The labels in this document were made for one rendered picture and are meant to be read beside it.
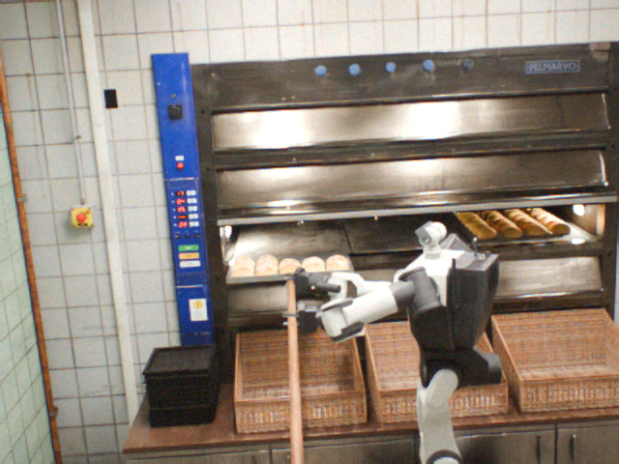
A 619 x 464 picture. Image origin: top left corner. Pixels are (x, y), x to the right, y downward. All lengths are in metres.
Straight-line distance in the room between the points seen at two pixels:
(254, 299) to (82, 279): 0.80
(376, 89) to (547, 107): 0.79
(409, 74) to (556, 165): 0.81
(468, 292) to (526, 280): 1.19
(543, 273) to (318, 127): 1.29
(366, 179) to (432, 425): 1.20
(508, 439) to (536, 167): 1.23
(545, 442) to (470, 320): 0.99
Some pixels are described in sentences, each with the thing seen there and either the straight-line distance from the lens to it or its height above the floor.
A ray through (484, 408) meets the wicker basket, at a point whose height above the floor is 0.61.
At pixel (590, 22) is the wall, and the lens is 3.57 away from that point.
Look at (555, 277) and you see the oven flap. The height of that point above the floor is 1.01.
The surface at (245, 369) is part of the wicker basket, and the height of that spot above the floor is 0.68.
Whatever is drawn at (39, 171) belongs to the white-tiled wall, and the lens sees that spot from 3.52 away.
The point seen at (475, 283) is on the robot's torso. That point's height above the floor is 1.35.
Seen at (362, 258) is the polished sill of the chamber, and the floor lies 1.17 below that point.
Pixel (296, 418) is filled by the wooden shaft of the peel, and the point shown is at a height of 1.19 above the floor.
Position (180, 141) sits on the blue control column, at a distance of 3.33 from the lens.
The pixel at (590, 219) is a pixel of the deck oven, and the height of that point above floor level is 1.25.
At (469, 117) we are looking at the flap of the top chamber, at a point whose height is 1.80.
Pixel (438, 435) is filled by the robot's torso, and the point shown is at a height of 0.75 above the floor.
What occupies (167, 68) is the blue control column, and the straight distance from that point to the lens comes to 3.31.
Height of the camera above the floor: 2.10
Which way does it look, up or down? 13 degrees down
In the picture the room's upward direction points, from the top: 3 degrees counter-clockwise
